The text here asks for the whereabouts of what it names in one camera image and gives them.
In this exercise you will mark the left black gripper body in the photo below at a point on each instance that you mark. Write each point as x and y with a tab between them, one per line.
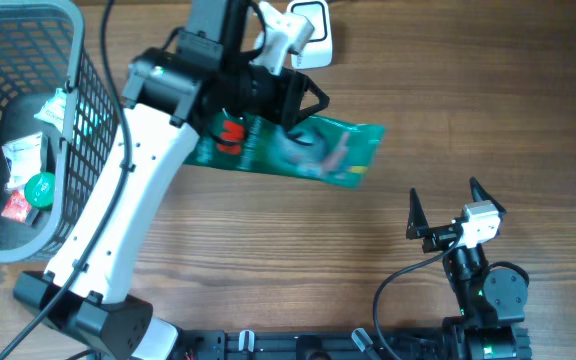
278	96

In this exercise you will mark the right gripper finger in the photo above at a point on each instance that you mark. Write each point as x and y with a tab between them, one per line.
479	194
417	224

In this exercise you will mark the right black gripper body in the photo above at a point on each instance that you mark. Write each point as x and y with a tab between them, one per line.
440	238

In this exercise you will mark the green 3M gloves packet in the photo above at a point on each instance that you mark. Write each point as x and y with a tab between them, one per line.
320	148

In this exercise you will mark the teal white wipes packet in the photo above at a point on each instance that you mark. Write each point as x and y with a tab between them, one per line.
53	110

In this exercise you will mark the green lid small jar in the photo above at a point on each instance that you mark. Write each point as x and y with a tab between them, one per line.
39	190

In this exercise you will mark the white paper sachet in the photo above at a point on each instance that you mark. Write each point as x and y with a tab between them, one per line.
25	157

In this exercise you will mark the red small snack packet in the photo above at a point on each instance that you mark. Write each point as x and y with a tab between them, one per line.
17	208

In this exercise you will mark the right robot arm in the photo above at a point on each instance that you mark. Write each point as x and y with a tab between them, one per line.
491	296

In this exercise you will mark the white barcode scanner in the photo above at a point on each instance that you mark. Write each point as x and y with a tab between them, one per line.
318	52

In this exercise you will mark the grey plastic mesh basket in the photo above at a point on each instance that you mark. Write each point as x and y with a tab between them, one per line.
42	49

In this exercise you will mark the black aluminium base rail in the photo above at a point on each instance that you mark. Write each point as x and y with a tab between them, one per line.
446	343

